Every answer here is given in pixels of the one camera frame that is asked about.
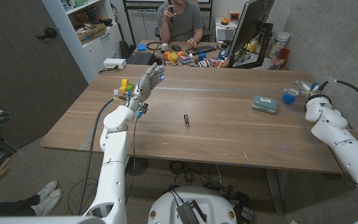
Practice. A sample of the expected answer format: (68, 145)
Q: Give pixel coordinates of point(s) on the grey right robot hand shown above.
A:
(304, 85)

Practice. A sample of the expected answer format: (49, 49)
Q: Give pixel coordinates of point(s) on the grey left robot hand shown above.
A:
(145, 84)

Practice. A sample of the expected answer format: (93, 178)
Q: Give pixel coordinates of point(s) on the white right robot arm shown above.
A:
(346, 146)

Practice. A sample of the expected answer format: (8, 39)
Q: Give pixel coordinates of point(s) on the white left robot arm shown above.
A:
(113, 161)

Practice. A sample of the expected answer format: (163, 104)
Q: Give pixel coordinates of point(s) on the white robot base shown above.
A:
(210, 202)

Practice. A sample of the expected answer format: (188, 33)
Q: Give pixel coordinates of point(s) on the blue spiky stress ball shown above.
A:
(288, 98)

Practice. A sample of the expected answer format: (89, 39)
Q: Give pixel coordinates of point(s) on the small blue box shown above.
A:
(141, 47)

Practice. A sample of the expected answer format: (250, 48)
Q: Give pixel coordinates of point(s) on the teal soap box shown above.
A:
(265, 104)

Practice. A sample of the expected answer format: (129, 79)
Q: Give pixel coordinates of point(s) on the cardboard box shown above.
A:
(92, 33)

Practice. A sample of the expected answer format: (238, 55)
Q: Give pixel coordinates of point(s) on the black electronics box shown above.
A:
(186, 214)

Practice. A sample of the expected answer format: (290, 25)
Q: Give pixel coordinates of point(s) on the yellow green toy blocks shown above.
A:
(125, 85)

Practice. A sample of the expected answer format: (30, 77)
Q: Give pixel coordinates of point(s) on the dark laptop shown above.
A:
(140, 58)

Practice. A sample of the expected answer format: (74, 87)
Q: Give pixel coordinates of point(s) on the white power strip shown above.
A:
(114, 63)

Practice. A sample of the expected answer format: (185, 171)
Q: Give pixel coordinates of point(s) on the yellow cup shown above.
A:
(172, 57)

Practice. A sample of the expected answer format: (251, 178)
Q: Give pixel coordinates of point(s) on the black computer mouse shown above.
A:
(176, 48)

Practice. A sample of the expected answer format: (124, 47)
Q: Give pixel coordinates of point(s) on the white plastic tub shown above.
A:
(281, 42)

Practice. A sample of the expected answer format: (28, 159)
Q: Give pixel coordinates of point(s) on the small black marker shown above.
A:
(186, 120)

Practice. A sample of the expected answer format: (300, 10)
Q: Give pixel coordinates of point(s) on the white shelf cabinet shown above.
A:
(101, 49)

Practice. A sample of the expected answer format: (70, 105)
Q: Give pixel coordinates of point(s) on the blue cup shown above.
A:
(202, 56)

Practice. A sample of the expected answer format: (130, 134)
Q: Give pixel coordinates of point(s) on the black keyboard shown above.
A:
(201, 49)

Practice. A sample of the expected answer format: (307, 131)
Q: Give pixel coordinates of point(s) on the yellow rubber duck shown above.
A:
(250, 47)

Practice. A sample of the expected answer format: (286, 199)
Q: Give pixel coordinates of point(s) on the person in grey t-shirt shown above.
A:
(182, 21)

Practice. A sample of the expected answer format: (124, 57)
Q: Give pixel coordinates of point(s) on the black phone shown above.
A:
(170, 7)

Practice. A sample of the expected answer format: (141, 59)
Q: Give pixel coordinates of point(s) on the round black floor grate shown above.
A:
(137, 166)

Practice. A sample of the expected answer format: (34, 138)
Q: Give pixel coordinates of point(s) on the black computer monitor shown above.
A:
(250, 21)

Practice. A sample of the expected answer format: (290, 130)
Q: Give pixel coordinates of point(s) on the grey table leg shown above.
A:
(273, 189)

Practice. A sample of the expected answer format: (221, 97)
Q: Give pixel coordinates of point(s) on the white sneaker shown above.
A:
(47, 203)
(48, 189)

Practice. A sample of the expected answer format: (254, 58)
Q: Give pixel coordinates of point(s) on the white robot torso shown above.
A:
(42, 220)

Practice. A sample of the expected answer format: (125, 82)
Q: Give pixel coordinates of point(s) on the person in black trousers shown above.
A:
(5, 208)

